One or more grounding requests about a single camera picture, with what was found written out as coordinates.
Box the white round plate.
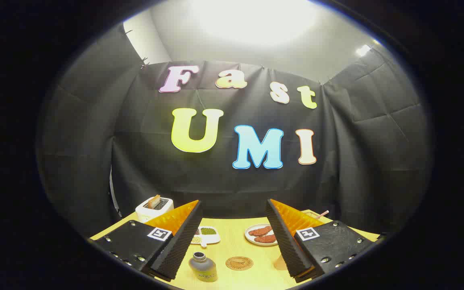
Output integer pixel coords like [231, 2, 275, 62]
[244, 224, 279, 246]

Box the white divided bean dish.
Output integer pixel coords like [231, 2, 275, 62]
[191, 226, 221, 247]

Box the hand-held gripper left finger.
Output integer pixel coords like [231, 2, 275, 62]
[91, 200, 203, 281]

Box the wooden table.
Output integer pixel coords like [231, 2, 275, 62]
[89, 209, 381, 290]

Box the silver green juice bottle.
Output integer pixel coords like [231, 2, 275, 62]
[189, 252, 218, 282]

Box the round brown coaster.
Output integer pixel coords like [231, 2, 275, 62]
[226, 256, 254, 271]

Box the black backdrop cloth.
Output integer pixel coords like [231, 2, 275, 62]
[37, 24, 434, 238]

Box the white toaster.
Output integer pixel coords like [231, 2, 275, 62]
[136, 196, 174, 223]

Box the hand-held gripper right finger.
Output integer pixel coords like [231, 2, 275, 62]
[266, 199, 381, 282]

